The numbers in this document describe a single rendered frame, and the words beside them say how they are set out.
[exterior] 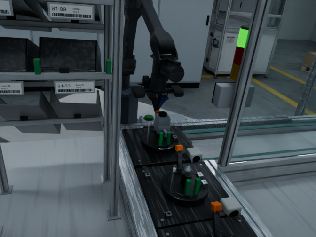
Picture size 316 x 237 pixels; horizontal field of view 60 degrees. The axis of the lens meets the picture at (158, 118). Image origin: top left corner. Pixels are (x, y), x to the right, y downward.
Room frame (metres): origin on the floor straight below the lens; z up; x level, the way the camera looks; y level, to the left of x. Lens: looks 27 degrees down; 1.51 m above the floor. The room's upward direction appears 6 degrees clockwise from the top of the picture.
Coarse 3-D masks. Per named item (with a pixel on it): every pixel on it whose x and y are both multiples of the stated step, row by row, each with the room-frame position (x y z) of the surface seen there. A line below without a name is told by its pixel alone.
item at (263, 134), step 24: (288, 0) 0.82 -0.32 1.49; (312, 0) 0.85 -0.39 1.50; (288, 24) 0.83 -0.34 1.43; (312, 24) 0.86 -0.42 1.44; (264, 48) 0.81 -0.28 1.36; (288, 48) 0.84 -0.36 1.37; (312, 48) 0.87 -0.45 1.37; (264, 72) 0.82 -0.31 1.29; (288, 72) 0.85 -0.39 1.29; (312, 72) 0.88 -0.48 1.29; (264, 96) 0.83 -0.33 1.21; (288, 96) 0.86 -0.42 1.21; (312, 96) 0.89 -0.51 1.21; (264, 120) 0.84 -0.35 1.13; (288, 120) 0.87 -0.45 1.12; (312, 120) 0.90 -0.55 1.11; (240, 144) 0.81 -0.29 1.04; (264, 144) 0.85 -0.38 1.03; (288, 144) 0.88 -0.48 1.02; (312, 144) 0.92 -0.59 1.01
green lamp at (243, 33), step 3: (240, 30) 0.83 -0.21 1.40; (243, 30) 0.81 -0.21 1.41; (246, 30) 0.81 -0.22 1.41; (240, 33) 0.82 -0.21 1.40; (243, 33) 0.81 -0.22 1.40; (246, 33) 0.81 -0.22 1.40; (240, 36) 0.82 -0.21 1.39; (243, 36) 0.81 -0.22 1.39; (246, 36) 0.81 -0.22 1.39; (237, 39) 0.84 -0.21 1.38; (240, 39) 0.82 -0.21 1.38; (243, 39) 0.81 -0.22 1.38; (237, 42) 0.83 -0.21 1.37; (240, 42) 0.82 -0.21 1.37; (243, 42) 0.81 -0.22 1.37; (237, 45) 0.82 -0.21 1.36; (240, 45) 0.81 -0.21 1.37; (243, 45) 0.81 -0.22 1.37
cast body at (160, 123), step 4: (160, 112) 0.88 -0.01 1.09; (164, 112) 0.88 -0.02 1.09; (156, 116) 0.88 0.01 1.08; (160, 116) 0.87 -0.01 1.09; (164, 116) 0.87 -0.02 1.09; (168, 116) 0.88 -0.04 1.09; (156, 120) 0.87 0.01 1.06; (160, 120) 0.85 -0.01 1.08; (164, 120) 0.85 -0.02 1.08; (168, 120) 0.86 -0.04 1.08; (156, 124) 0.87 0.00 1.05; (160, 124) 0.85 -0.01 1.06; (164, 124) 0.86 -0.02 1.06; (168, 124) 0.86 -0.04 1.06; (156, 128) 0.87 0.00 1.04; (160, 128) 0.84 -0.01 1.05; (164, 128) 0.85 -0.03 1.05; (168, 128) 0.85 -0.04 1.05; (164, 132) 0.83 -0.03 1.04; (164, 136) 0.83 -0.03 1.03
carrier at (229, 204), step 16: (144, 176) 0.68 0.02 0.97; (160, 176) 0.68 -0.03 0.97; (176, 176) 0.67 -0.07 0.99; (192, 176) 0.67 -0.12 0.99; (208, 176) 0.71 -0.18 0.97; (144, 192) 0.61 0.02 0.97; (160, 192) 0.61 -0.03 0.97; (176, 192) 0.60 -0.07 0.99; (192, 192) 0.60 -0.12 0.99; (208, 192) 0.63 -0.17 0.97; (224, 192) 0.64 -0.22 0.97; (160, 208) 0.55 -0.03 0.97; (176, 208) 0.56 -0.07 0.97; (192, 208) 0.56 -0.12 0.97; (208, 208) 0.57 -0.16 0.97; (224, 208) 0.56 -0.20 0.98; (240, 208) 0.56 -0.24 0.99; (160, 224) 0.50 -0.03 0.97; (176, 224) 0.50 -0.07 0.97
